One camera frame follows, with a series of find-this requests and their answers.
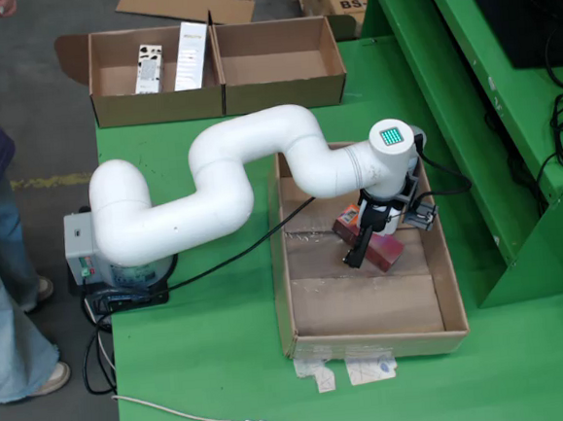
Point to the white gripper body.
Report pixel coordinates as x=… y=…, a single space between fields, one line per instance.
x=395 y=221

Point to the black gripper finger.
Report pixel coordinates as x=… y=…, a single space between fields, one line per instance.
x=360 y=250

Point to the red product box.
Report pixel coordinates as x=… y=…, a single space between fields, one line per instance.
x=387 y=253

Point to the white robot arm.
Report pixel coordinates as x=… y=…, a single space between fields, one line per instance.
x=220 y=176

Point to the grey robot base box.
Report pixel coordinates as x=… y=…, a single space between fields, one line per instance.
x=81 y=241

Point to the shallow cardboard tray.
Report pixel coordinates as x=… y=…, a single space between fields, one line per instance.
x=367 y=306

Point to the brown cardboard box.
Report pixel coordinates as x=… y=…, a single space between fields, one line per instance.
x=109 y=63
x=274 y=50

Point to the green metal shelf unit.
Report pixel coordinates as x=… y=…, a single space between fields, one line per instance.
x=503 y=178

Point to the white paper label scrap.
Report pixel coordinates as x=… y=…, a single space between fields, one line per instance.
x=319 y=375
x=372 y=371

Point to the tall white carton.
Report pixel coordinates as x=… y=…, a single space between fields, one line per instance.
x=191 y=56

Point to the black-spotted white carton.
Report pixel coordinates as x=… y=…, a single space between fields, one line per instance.
x=149 y=67

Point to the person in blue jeans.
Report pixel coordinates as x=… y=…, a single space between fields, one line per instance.
x=1 y=301

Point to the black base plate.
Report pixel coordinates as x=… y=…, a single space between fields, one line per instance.
x=151 y=294

